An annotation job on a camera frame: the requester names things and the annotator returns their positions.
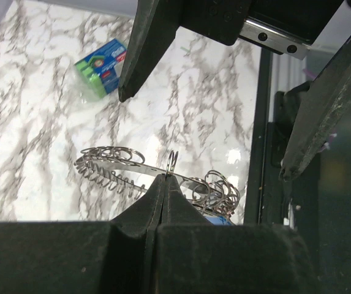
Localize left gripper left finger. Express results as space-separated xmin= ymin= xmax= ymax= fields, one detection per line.
xmin=0 ymin=175 xmax=165 ymax=293

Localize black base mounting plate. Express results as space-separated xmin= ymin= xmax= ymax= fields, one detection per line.
xmin=244 ymin=49 xmax=300 ymax=225

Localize blue key tag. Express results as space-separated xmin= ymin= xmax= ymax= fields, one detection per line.
xmin=205 ymin=216 xmax=234 ymax=225

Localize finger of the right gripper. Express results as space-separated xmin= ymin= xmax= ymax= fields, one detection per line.
xmin=118 ymin=0 xmax=184 ymax=102
xmin=280 ymin=36 xmax=351 ymax=181

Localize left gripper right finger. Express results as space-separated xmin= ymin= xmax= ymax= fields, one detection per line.
xmin=150 ymin=176 xmax=319 ymax=293

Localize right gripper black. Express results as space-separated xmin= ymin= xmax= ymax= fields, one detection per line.
xmin=179 ymin=0 xmax=342 ymax=60

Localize blue green small box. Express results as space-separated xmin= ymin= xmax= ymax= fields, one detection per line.
xmin=74 ymin=39 xmax=127 ymax=100

